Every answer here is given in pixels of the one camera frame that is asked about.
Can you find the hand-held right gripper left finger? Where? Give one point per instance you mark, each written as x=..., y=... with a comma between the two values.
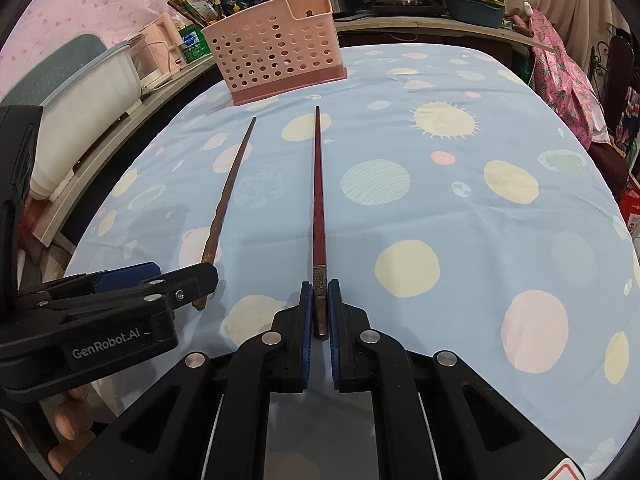
x=306, y=340

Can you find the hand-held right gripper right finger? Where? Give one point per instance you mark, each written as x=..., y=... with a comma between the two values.
x=334, y=340

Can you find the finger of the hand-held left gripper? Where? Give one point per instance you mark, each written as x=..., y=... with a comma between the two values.
x=125, y=275
x=195, y=282

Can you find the brown chopstick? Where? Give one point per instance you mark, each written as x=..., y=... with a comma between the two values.
x=182, y=12
x=230, y=191

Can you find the dark red chopstick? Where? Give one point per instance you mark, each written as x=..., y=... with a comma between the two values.
x=318, y=200

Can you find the pink perforated chopstick holder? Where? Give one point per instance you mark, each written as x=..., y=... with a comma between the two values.
x=300, y=77

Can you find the person's left hand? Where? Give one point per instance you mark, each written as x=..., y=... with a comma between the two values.
x=72, y=415

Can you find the blue printed tablecloth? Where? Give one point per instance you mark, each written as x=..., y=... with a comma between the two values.
x=450, y=220

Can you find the white plastic tub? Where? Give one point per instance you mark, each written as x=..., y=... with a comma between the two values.
x=85, y=105

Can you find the grey-green plastic lid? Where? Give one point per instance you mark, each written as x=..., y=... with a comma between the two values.
x=50, y=65

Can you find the pink small appliance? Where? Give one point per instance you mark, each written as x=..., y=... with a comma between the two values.
x=165, y=35

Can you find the red plastic stool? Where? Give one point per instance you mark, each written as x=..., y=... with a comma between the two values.
x=631, y=205

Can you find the pink floral cloth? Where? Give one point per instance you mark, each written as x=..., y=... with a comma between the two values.
x=560, y=75

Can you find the dark teal plastic basin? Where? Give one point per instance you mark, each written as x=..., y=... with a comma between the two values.
x=475, y=12

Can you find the dark metal chair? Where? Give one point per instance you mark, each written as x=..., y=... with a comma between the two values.
x=617, y=65

